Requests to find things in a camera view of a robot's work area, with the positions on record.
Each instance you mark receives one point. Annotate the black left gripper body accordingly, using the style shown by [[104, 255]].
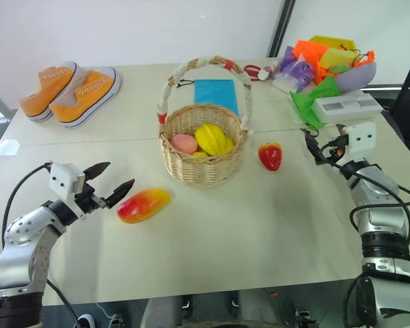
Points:
[[89, 200]]

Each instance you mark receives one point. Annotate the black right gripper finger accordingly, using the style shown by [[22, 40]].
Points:
[[339, 130], [313, 147]]

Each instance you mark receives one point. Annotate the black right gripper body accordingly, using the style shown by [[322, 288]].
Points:
[[335, 150]]

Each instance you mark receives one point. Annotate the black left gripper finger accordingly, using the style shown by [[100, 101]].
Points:
[[121, 192], [97, 169]]

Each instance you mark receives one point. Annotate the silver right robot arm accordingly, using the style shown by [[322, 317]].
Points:
[[382, 218]]

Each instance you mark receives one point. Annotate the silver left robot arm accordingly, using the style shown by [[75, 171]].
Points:
[[27, 235]]

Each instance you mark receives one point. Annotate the green oval object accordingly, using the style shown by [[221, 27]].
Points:
[[340, 69]]

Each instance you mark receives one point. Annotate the white electronic device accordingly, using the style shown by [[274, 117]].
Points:
[[345, 106]]

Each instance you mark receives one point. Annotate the red yellow toy mango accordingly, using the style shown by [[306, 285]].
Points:
[[143, 206]]

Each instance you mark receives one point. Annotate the green cloth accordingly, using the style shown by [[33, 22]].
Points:
[[323, 90]]

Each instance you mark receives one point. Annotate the red toy strawberry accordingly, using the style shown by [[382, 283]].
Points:
[[270, 157]]

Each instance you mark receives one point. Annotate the lilac plastic bowl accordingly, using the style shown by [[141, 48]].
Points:
[[357, 77]]

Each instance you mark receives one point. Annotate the clear plastic bag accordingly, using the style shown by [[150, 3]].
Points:
[[283, 83]]

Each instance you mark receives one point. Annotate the orange canvas sneaker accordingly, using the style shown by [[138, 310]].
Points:
[[42, 90], [85, 99]]

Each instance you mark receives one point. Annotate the purple plush toy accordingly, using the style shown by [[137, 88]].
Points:
[[299, 70]]

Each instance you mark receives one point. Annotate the yellow sponge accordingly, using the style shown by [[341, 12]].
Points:
[[338, 57]]

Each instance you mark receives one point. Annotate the pink toy peach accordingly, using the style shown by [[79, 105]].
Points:
[[184, 143]]

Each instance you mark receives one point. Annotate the small yellow toy lemon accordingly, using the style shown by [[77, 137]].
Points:
[[200, 154]]

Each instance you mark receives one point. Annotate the small white bottle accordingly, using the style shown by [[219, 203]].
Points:
[[264, 72]]

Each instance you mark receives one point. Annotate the yellow plastic box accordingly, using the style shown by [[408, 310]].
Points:
[[335, 41]]

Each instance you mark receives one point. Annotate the yellow toy starfruit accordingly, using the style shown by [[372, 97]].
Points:
[[210, 138]]

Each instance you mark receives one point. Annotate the white round floor device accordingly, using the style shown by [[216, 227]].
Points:
[[86, 321]]

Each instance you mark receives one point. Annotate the grey rounded robot leg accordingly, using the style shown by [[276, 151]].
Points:
[[164, 312]]

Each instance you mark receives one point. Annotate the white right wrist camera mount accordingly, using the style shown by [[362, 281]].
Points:
[[362, 136]]

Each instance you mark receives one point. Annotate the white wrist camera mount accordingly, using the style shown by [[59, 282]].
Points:
[[362, 136], [63, 179]]

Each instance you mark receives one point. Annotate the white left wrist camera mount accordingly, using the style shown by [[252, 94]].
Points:
[[63, 179]]

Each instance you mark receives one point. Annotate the dark window frame post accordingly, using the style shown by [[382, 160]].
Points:
[[281, 27]]

